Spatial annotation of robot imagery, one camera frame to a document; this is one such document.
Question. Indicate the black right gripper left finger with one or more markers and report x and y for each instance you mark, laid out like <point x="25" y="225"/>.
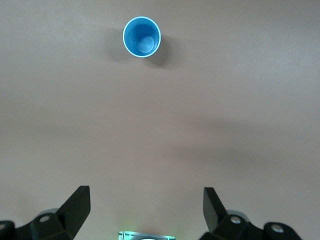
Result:
<point x="62" y="225"/>

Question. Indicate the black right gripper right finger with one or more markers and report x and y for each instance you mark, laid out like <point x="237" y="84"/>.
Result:
<point x="225" y="230"/>

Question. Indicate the blue plastic cup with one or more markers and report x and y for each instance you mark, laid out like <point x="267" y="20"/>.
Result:
<point x="142" y="37"/>

